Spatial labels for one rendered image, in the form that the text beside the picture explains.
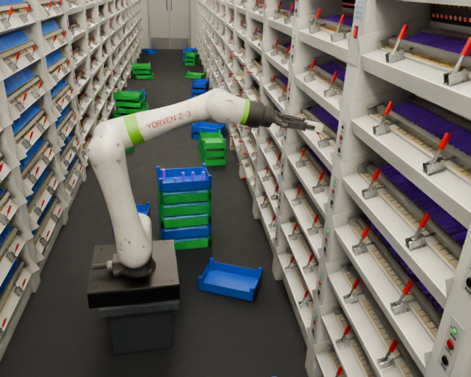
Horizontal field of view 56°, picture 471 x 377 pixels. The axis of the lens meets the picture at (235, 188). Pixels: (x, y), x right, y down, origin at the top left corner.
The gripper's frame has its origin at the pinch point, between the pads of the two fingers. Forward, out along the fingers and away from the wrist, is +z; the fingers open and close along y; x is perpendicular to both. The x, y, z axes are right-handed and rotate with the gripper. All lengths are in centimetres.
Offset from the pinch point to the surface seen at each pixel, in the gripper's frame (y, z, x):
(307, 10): -43, -2, 38
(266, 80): -112, 6, -4
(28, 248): -44, -106, -100
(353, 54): 23.5, -4.0, 29.0
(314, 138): -10.2, 5.8, -6.9
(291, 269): -26, 22, -80
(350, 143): 27.4, 2.7, 3.6
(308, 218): -11.9, 15.5, -43.1
